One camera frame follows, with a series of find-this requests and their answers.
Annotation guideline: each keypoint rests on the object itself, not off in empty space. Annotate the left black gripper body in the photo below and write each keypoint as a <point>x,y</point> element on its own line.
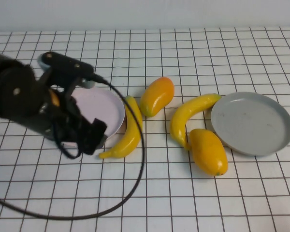
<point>62,116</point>

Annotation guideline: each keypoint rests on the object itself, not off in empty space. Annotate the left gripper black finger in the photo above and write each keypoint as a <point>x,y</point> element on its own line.
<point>90,145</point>

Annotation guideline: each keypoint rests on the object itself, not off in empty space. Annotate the yellow plastic banana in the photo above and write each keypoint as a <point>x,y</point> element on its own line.
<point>130,137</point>
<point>181,116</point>

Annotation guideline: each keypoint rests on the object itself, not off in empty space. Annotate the orange yellow plastic mango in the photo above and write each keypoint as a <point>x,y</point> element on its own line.
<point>157,96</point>
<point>207,152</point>

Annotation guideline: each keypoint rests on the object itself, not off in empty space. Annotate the left grey black robot arm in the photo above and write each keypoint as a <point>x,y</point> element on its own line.
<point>9,91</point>

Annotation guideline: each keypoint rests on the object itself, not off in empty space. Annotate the pink round plate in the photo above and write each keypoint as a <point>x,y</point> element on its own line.
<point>99,108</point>

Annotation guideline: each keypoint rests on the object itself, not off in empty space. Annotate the grey round plate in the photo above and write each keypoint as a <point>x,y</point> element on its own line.
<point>251,123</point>

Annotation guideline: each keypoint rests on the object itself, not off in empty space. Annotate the white black grid tablecloth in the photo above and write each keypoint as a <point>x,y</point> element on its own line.
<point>207,205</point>

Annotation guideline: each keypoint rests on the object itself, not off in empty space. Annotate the left silver black wrist camera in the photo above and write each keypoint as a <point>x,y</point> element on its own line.
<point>62,62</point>

